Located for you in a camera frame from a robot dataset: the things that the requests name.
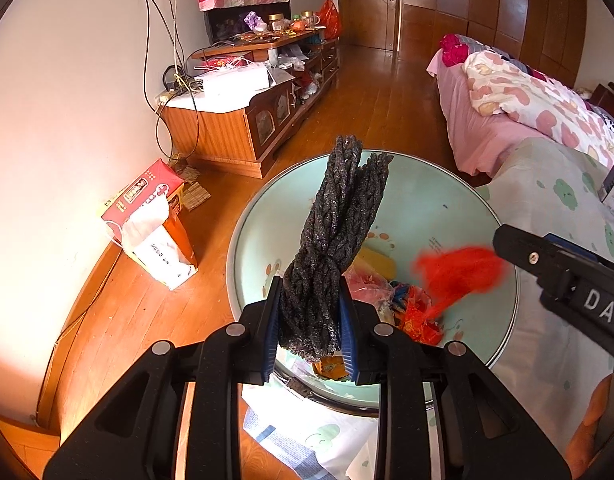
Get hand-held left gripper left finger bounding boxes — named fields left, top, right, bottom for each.
left=42, top=275, right=284, bottom=480

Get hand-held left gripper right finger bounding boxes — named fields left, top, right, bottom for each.
left=338, top=277, right=573, bottom=480

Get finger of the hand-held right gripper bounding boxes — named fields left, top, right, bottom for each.
left=492, top=224, right=600, bottom=291

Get pink plastic bag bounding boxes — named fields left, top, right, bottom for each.
left=344, top=265, right=394, bottom=311

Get red plastic bag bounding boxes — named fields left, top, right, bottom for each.
left=411, top=245, right=508, bottom=323

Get blue orange snack wrapper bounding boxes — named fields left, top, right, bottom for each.
left=387, top=282, right=445, bottom=346

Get yellow packet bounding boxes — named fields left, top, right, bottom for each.
left=354, top=246, right=397, bottom=281

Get black braided rope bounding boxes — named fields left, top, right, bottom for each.
left=276, top=135, right=393, bottom=363

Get light green trash bin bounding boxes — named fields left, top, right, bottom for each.
left=227, top=149, right=520, bottom=413

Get person's right forearm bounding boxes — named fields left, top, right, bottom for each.
left=564, top=374, right=614, bottom=467

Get blue checked cloth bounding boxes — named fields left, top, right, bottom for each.
left=242, top=407, right=328, bottom=480

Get pink heart print quilt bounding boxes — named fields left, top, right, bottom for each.
left=461, top=51, right=614, bottom=168

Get cow print pillow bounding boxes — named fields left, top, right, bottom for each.
left=594, top=107, right=614, bottom=141

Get woven mat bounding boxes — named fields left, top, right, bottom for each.
left=179, top=165, right=210, bottom=211

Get red white carton box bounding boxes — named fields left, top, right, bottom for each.
left=101, top=158, right=199, bottom=291

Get wooden headboard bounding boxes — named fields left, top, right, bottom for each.
left=590, top=82, right=614, bottom=121

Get wooden television cabinet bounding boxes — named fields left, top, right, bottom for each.
left=157, top=27, right=340, bottom=179

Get magenta blanket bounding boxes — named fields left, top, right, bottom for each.
left=439, top=34, right=470, bottom=67

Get wooden wardrobe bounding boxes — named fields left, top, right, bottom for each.
left=337, top=0, right=588, bottom=86

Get wooden door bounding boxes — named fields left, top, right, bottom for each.
left=337, top=0, right=402, bottom=52

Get orange red shopping bag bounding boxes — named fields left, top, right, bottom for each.
left=318, top=0, right=343, bottom=41

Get black television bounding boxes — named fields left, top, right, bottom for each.
left=204, top=2, right=292, bottom=43

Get black cables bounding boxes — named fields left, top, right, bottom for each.
left=139, top=0, right=208, bottom=161

